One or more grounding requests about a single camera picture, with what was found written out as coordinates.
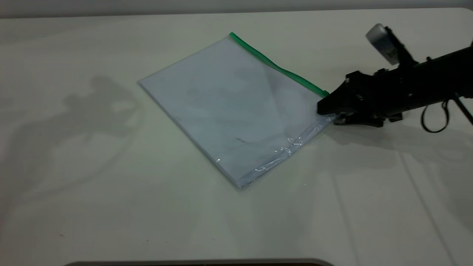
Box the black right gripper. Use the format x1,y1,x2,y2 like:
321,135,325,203
317,66,411,128

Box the clear zip bag green zipper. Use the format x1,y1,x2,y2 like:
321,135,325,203
137,32,338,191

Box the white paper sheets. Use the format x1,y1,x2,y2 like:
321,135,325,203
140,37,326,187

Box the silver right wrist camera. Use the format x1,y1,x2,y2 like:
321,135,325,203
366,23,420,67

